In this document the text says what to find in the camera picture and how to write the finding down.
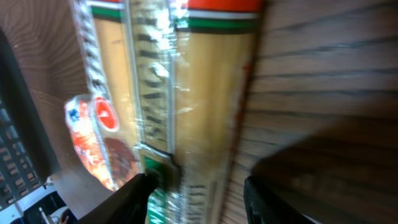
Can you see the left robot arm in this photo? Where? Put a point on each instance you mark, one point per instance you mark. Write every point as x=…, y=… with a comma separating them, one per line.
x=42, y=205

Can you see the grey plastic mesh basket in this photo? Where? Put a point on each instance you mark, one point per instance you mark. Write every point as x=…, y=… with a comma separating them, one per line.
x=27, y=159

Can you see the orange spaghetti pack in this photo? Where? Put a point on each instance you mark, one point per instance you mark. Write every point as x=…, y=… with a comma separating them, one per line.
x=166, y=80

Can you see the orange small snack box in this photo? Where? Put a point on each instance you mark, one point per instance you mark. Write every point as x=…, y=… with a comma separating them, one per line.
x=86, y=139

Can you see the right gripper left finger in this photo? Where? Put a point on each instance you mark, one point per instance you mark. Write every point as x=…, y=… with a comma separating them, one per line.
x=128, y=205

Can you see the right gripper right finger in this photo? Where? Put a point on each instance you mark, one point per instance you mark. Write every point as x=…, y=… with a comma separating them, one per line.
x=263, y=206

